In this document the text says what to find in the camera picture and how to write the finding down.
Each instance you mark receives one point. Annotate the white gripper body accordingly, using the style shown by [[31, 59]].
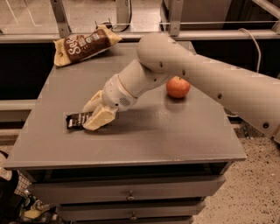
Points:
[[115, 94]]

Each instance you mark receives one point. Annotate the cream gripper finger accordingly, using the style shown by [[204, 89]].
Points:
[[94, 104], [100, 116]]

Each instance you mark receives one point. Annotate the black rxbar chocolate bar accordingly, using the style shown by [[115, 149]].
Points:
[[76, 121]]

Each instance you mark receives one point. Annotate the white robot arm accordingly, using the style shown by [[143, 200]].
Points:
[[160, 58]]

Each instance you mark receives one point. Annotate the brown chip bag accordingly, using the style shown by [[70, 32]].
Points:
[[77, 48]]

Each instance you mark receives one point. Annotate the red apple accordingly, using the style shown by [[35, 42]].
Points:
[[177, 87]]

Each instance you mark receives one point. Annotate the metal top drawer knob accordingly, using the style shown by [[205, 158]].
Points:
[[130, 197]]

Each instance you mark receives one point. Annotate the metal drawer knob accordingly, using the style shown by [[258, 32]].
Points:
[[133, 217], [130, 197]]

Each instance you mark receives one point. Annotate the metal lower drawer knob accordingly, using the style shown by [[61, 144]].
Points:
[[133, 217]]

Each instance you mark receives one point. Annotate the grey metal railing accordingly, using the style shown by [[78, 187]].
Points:
[[27, 58]]

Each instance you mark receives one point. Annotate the grey top drawer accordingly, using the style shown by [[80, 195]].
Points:
[[118, 190]]

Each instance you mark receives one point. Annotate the grey drawer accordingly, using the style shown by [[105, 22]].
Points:
[[118, 190], [103, 212]]

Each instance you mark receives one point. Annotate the grey lower drawer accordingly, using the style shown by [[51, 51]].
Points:
[[103, 212]]

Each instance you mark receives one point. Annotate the clutter pile on floor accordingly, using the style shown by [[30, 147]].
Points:
[[16, 207]]

